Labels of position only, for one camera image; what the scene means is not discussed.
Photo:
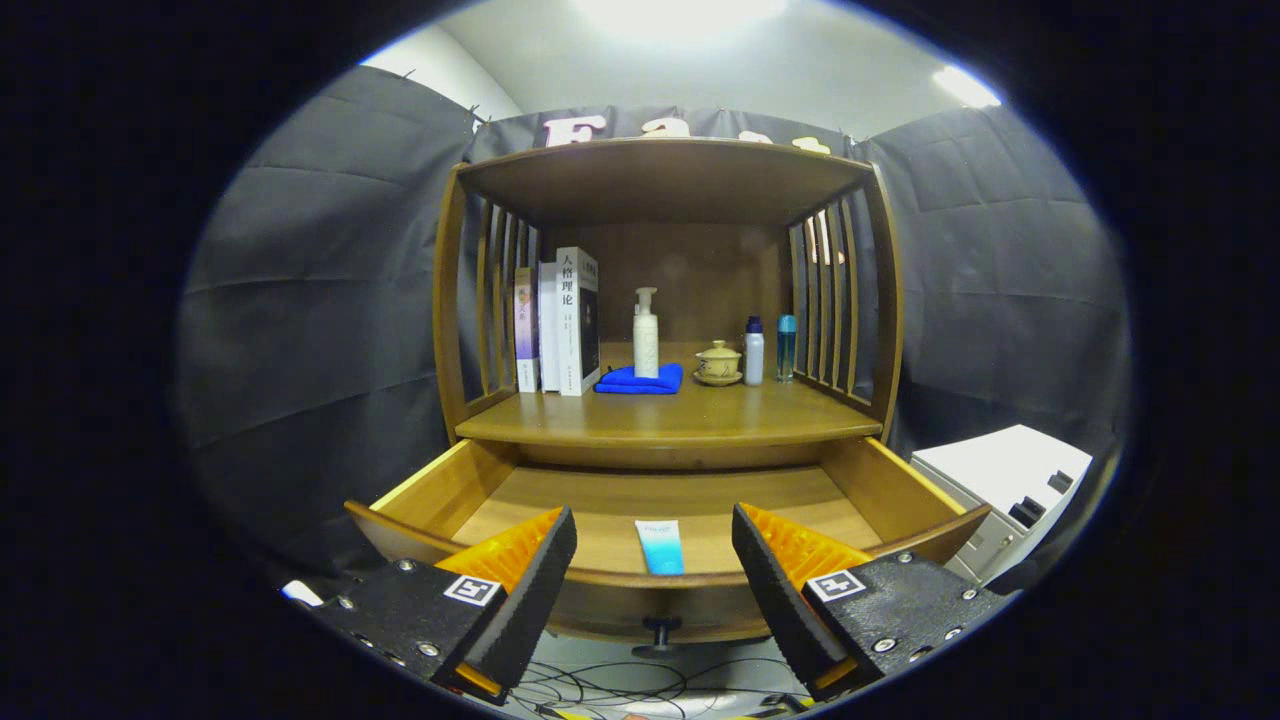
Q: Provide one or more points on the white pump bottle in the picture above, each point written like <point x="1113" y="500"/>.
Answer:
<point x="646" y="345"/>

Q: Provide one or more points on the wooden cabinet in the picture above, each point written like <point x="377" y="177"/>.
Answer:
<point x="660" y="180"/>

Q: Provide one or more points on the white bottle blue cap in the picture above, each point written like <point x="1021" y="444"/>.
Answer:
<point x="754" y="355"/>

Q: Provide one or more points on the black backdrop cloth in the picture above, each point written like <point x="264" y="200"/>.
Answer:
<point x="320" y="300"/>

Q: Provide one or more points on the black drawer knob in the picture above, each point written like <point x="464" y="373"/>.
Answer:
<point x="658" y="630"/>

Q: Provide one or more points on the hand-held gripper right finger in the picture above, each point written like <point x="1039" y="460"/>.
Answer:
<point x="780" y="600"/>

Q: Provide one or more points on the thick white portrait book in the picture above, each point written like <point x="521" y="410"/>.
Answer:
<point x="570" y="320"/>

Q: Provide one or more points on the white grey filing cabinet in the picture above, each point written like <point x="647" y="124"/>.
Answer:
<point x="1000" y="470"/>

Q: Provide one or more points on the purple spine book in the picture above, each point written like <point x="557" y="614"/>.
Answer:
<point x="526" y="330"/>

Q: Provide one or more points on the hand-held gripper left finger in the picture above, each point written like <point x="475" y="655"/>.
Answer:
<point x="530" y="600"/>

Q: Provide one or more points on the small ceiling light panel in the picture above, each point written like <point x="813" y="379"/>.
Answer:
<point x="965" y="87"/>

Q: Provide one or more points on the blue white cosmetic tube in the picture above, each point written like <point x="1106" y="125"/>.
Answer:
<point x="660" y="550"/>

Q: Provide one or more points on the wooden drawer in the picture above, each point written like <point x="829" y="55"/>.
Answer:
<point x="620" y="500"/>

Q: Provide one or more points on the thin white book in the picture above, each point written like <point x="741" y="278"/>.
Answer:
<point x="548" y="330"/>

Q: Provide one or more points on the wooden countertop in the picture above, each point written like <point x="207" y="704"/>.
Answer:
<point x="700" y="410"/>

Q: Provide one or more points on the yellow ceramic saucer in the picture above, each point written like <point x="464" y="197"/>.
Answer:
<point x="716" y="380"/>

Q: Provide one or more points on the clear blue bottle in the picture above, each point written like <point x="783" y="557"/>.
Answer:
<point x="787" y="350"/>

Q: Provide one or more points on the blue folded cloth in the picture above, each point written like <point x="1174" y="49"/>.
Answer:
<point x="620" y="382"/>

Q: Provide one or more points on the yellow lidded teacup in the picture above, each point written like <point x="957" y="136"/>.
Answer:
<point x="719" y="358"/>

